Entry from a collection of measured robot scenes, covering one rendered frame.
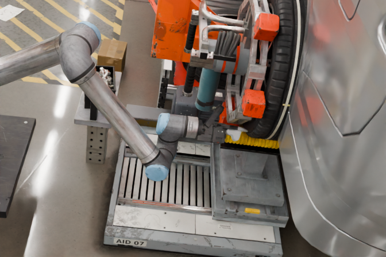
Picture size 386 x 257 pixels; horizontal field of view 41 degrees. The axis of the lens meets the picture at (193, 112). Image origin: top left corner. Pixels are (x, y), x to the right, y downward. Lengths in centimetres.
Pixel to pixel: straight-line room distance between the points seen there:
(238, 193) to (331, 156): 109
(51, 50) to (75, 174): 89
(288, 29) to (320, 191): 69
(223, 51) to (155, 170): 54
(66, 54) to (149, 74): 167
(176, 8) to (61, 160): 101
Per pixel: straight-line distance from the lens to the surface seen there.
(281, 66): 195
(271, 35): 196
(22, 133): 258
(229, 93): 243
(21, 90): 334
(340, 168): 145
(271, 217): 256
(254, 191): 255
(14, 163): 243
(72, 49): 195
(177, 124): 213
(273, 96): 198
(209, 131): 217
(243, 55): 219
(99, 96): 197
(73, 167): 283
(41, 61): 214
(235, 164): 265
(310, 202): 162
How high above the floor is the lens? 199
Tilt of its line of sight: 37 degrees down
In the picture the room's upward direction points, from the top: 12 degrees clockwise
